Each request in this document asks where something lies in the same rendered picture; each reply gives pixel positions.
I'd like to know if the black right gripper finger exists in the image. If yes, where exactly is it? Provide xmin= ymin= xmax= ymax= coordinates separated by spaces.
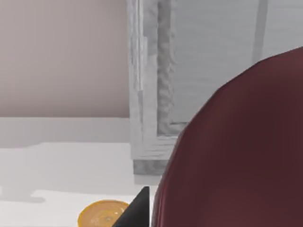
xmin=111 ymin=186 xmax=151 ymax=227

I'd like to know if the dark red cup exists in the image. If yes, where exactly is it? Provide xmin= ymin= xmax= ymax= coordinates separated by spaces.
xmin=151 ymin=46 xmax=303 ymax=227

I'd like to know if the yellow round coaster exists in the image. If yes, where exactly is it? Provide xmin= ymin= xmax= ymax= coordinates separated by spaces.
xmin=77 ymin=200 xmax=130 ymax=227

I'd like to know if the pale grey wooden cabinet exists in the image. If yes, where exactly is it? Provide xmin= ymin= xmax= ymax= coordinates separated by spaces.
xmin=126 ymin=0 xmax=303 ymax=176

